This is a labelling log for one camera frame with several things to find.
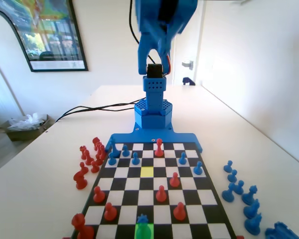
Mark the blue chess queen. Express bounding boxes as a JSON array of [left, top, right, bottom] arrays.
[[241, 185, 259, 206], [135, 214, 155, 239]]

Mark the small red object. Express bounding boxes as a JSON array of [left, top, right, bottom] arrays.
[[154, 138, 164, 158]]

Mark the tall blue chess king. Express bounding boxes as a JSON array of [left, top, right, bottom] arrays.
[[109, 137, 121, 158]]

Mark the red chess knight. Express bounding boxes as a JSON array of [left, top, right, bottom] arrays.
[[73, 170, 88, 191]]

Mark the blue chess knight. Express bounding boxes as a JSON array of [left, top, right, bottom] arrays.
[[243, 199, 261, 220], [244, 213, 263, 236]]

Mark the blue chess rook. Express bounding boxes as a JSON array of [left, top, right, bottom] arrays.
[[265, 222, 299, 239]]

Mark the blue table clamp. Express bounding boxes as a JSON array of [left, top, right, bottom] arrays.
[[182, 76, 196, 87]]

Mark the black and white chessboard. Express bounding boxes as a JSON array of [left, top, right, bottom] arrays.
[[69, 141, 239, 239]]

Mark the white door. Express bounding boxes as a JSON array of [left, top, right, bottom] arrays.
[[173, 0, 204, 86]]

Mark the clear plastic bag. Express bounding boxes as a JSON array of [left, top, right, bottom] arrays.
[[6, 112, 48, 132]]

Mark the framed poster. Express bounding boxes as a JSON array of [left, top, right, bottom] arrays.
[[0, 0, 89, 73]]

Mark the cardboard box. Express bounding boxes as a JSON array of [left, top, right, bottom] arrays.
[[0, 114, 56, 142]]

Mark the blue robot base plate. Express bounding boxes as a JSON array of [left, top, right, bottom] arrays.
[[109, 123, 204, 154]]

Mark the black power cable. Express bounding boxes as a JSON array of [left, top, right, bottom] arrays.
[[72, 106, 136, 113], [54, 99, 143, 123]]

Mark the red white servo wire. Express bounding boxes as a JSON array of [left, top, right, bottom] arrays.
[[163, 53, 172, 76]]

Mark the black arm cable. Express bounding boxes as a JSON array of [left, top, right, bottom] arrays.
[[128, 0, 141, 44]]

